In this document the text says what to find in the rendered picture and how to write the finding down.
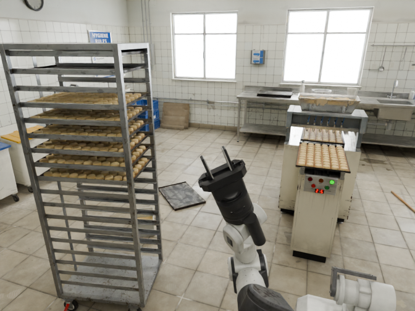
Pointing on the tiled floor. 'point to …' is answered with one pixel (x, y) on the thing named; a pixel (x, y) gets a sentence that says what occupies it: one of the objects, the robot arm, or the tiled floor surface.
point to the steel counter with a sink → (401, 110)
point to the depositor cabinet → (288, 191)
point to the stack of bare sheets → (181, 195)
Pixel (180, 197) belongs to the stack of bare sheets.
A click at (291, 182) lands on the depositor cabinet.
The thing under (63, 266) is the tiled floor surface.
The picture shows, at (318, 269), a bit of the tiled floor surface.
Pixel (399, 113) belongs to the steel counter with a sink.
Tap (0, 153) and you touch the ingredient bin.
